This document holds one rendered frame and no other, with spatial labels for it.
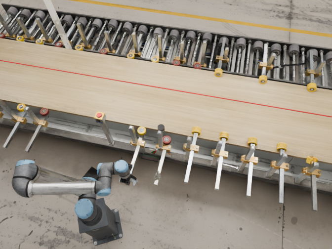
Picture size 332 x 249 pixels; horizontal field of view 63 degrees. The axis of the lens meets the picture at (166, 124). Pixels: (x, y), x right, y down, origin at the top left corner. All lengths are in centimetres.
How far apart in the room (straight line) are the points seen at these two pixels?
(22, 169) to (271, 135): 205
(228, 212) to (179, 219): 55
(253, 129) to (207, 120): 43
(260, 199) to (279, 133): 97
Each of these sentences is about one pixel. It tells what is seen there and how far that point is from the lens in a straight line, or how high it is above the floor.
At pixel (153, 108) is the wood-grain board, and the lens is 265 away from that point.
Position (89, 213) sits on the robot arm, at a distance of 239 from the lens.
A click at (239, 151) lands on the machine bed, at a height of 67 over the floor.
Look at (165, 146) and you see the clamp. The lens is 247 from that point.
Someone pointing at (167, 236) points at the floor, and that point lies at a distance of 313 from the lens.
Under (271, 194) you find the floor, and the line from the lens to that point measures 340.
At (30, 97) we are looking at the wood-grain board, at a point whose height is 90.
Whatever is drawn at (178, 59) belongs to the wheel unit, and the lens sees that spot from 309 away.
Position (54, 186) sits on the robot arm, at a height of 133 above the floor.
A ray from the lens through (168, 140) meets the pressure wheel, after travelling 246.
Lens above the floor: 310
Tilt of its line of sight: 60 degrees down
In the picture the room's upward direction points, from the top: 3 degrees counter-clockwise
